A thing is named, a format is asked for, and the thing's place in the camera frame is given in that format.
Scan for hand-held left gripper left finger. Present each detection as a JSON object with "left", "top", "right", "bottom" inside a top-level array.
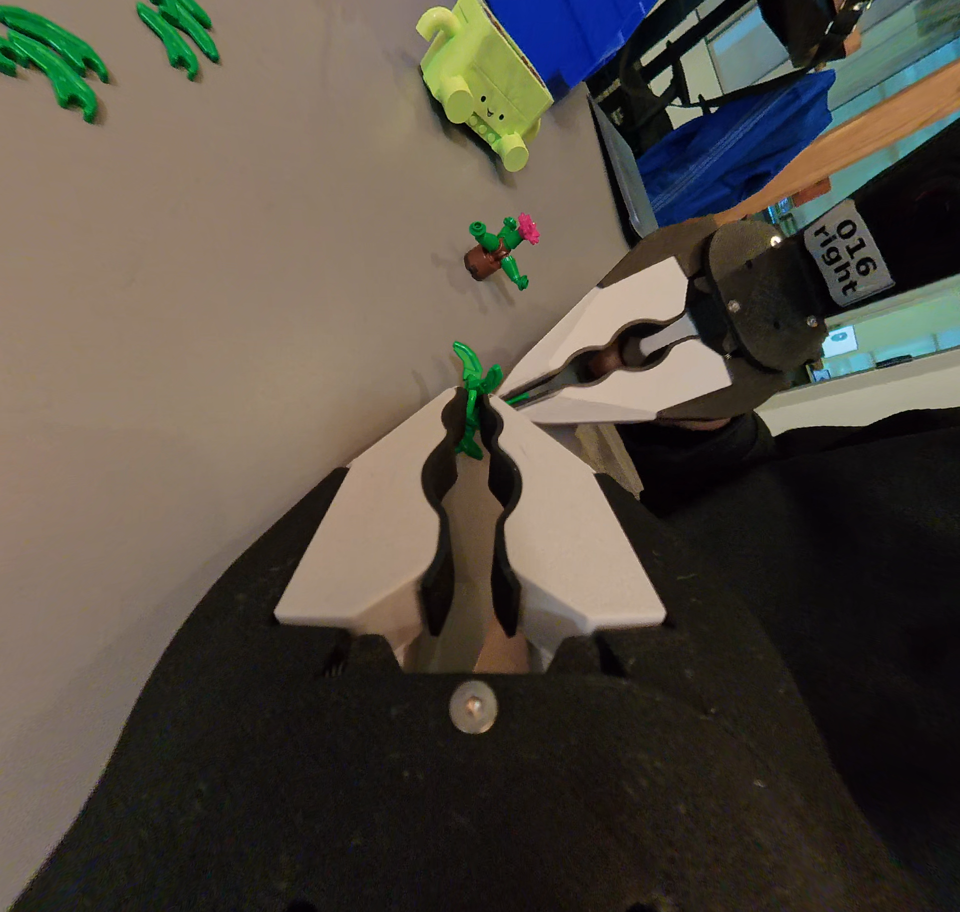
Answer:
[{"left": 273, "top": 387, "right": 465, "bottom": 658}]

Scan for dark grey panel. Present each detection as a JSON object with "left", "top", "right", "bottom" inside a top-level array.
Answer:
[{"left": 588, "top": 95, "right": 657, "bottom": 242}]

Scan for green spiky toy plant piece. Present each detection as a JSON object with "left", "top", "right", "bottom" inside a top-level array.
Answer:
[{"left": 452, "top": 341, "right": 505, "bottom": 459}]

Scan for person's right forearm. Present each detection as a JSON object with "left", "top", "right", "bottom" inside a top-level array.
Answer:
[{"left": 622, "top": 411, "right": 781, "bottom": 519}]

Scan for lime green toy block figure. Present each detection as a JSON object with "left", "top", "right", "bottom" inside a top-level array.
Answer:
[{"left": 417, "top": 0, "right": 555, "bottom": 173}]

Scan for blue plastic bin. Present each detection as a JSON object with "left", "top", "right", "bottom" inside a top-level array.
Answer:
[{"left": 459, "top": 0, "right": 669, "bottom": 90}]

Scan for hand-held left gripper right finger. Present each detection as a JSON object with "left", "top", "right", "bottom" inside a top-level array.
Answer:
[{"left": 480, "top": 393, "right": 669, "bottom": 658}]

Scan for wooden beam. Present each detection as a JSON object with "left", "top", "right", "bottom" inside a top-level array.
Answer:
[{"left": 723, "top": 80, "right": 960, "bottom": 223}]

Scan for blue fabric bag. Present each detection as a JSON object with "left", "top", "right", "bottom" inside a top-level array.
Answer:
[{"left": 637, "top": 68, "right": 837, "bottom": 227}]

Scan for black metal stand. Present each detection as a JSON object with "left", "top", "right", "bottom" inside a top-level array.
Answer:
[{"left": 585, "top": 0, "right": 879, "bottom": 148}]

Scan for scattered green toy leaf pieces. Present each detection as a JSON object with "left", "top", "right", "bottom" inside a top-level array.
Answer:
[{"left": 0, "top": 0, "right": 222, "bottom": 126}]

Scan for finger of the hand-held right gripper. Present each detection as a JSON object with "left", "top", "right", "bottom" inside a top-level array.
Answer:
[
  {"left": 521, "top": 333, "right": 736, "bottom": 427},
  {"left": 497, "top": 254, "right": 690, "bottom": 396}
]

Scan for toy cactus with pink flower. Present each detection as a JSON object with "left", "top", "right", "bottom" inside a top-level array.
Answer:
[{"left": 462, "top": 212, "right": 543, "bottom": 291}]

